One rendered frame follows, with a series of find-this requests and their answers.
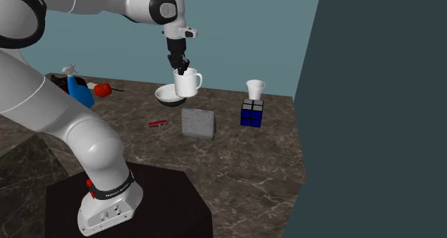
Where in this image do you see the blue and grey puzzle cube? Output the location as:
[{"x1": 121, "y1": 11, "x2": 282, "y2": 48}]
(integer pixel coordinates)
[{"x1": 240, "y1": 98, "x2": 264, "y2": 128}]

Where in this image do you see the dark robot stand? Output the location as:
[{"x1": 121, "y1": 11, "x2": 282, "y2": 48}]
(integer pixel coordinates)
[{"x1": 44, "y1": 161, "x2": 214, "y2": 238}]

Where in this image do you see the red pocket knife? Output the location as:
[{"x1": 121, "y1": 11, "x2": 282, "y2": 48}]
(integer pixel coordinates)
[{"x1": 145, "y1": 119, "x2": 169, "y2": 129}]

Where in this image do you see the white mug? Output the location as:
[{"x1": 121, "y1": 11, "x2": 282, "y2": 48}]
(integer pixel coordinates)
[{"x1": 173, "y1": 67, "x2": 203, "y2": 98}]

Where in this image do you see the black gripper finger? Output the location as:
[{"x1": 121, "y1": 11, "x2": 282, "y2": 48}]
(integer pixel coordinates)
[{"x1": 177, "y1": 58, "x2": 191, "y2": 76}]

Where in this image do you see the grey speckled block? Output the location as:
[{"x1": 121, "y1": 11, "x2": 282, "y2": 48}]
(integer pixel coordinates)
[{"x1": 181, "y1": 108, "x2": 217, "y2": 141}]

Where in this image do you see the white paper cup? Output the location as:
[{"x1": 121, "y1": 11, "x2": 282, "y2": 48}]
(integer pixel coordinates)
[{"x1": 245, "y1": 79, "x2": 266, "y2": 101}]

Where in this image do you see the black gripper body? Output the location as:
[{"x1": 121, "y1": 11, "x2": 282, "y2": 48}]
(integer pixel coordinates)
[{"x1": 165, "y1": 37, "x2": 187, "y2": 67}]

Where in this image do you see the white knife with dark handle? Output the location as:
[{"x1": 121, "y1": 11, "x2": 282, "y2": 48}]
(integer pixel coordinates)
[{"x1": 86, "y1": 82, "x2": 125, "y2": 92}]

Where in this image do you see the white and black bowl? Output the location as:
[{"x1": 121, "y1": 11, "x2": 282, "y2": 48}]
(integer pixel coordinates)
[{"x1": 154, "y1": 83, "x2": 188, "y2": 108}]

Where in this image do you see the blue spray bottle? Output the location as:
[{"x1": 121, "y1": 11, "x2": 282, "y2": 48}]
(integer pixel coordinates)
[{"x1": 61, "y1": 64, "x2": 95, "y2": 110}]

